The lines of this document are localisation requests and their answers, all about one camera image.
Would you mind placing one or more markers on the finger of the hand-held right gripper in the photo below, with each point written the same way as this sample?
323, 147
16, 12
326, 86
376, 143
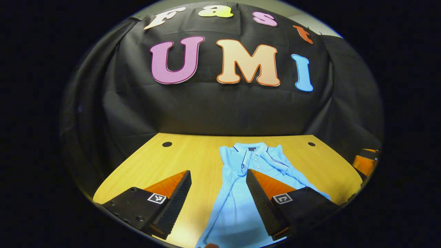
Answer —
370, 155
363, 165

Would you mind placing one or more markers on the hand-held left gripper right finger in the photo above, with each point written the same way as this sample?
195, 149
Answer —
263, 206

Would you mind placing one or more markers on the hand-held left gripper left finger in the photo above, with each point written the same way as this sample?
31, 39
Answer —
175, 205

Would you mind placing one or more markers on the light blue polo T-shirt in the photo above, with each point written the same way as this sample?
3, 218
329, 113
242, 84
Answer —
234, 213

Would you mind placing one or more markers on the black backdrop cloth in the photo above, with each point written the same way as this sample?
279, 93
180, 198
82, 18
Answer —
220, 110

